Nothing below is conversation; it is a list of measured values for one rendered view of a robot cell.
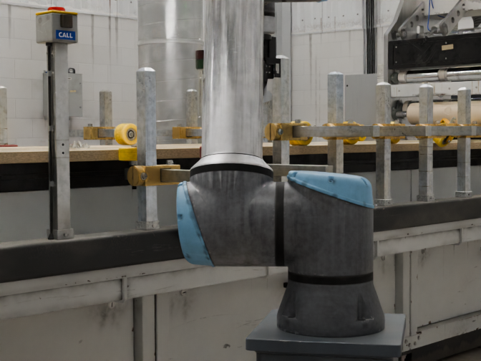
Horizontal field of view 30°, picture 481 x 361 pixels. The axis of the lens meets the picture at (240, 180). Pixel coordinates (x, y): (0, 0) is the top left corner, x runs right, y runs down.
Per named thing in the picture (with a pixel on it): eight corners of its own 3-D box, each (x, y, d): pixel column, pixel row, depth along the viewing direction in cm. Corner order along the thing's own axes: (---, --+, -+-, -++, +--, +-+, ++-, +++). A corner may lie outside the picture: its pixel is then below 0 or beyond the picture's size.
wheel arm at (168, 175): (251, 188, 208) (251, 170, 208) (240, 189, 206) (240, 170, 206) (134, 182, 239) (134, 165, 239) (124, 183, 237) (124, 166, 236)
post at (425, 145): (432, 221, 315) (433, 84, 313) (426, 222, 313) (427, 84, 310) (424, 220, 318) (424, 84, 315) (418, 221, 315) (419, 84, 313)
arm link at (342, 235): (377, 277, 150) (377, 172, 150) (275, 276, 152) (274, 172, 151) (371, 263, 166) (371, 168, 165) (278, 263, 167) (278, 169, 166)
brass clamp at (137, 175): (182, 184, 231) (182, 164, 230) (140, 186, 221) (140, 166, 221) (166, 183, 235) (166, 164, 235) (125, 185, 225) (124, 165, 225)
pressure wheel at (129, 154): (149, 188, 241) (149, 145, 240) (148, 190, 233) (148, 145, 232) (120, 188, 240) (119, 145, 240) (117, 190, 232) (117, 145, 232)
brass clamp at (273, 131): (309, 140, 265) (308, 122, 265) (278, 140, 256) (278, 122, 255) (293, 140, 270) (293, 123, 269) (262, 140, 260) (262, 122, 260)
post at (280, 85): (289, 220, 262) (289, 55, 260) (281, 221, 260) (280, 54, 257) (280, 220, 265) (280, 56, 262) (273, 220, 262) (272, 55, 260)
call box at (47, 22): (78, 46, 206) (78, 11, 206) (52, 44, 201) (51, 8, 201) (61, 48, 211) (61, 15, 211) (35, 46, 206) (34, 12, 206)
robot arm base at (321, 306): (387, 316, 166) (387, 263, 166) (381, 339, 148) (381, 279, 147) (285, 313, 170) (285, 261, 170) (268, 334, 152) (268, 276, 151)
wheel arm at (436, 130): (477, 135, 278) (477, 124, 278) (470, 135, 276) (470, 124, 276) (349, 136, 314) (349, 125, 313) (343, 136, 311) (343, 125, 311)
